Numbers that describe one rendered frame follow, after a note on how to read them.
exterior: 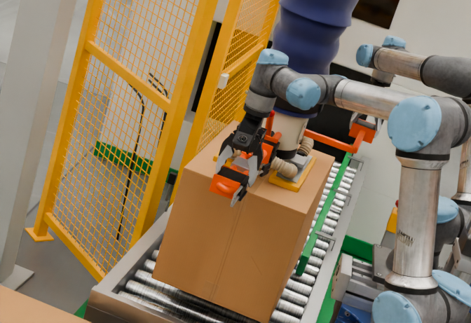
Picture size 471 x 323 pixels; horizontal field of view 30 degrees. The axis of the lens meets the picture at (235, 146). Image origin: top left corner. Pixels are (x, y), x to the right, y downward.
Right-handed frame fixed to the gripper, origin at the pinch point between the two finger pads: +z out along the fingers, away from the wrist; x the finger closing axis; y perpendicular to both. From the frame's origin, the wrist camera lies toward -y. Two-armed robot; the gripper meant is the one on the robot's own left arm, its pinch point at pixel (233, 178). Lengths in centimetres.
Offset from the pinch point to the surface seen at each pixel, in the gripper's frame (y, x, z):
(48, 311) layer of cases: 11, 44, 68
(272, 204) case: 30.0, -9.4, 15.3
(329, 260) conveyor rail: 110, -31, 63
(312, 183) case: 57, -17, 14
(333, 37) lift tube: 54, -8, -34
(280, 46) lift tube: 51, 7, -26
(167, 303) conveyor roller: 44, 15, 69
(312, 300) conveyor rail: 73, -30, 63
